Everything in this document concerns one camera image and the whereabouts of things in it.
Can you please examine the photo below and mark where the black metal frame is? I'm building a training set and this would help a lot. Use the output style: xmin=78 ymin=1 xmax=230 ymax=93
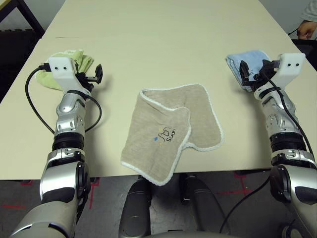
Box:
xmin=0 ymin=0 xmax=46 ymax=35

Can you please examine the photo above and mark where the folded green towel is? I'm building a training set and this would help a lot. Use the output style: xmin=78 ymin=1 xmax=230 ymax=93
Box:
xmin=36 ymin=49 xmax=95 ymax=91

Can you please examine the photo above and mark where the grey sleeved bystander forearm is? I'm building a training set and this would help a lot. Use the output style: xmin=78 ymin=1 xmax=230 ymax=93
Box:
xmin=300 ymin=0 xmax=317 ymax=24

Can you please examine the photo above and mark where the robot waist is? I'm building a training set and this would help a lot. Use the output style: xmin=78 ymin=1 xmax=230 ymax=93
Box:
xmin=148 ymin=229 xmax=223 ymax=238

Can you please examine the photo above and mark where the bystander bare hand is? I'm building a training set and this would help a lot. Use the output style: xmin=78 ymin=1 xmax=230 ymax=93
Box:
xmin=297 ymin=21 xmax=317 ymax=39

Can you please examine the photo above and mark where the folded blue towel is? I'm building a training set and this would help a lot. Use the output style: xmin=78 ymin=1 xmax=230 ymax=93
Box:
xmin=225 ymin=50 xmax=272 ymax=93

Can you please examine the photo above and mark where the black left camera cable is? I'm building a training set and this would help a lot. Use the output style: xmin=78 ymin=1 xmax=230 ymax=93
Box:
xmin=25 ymin=63 xmax=102 ymax=135

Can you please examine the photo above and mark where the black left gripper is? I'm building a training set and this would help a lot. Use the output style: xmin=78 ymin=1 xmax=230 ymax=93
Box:
xmin=73 ymin=59 xmax=104 ymax=91

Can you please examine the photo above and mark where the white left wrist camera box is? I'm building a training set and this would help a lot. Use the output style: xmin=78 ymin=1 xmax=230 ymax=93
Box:
xmin=49 ymin=56 xmax=91 ymax=94

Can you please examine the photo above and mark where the grey robot right leg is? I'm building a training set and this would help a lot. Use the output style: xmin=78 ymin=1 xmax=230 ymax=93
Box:
xmin=182 ymin=173 xmax=231 ymax=235

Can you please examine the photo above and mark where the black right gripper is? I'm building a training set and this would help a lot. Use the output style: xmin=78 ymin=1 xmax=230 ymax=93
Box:
xmin=238 ymin=59 xmax=274 ymax=93

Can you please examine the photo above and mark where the beige towel with white trim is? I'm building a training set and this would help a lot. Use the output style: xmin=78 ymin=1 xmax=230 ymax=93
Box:
xmin=120 ymin=83 xmax=225 ymax=187

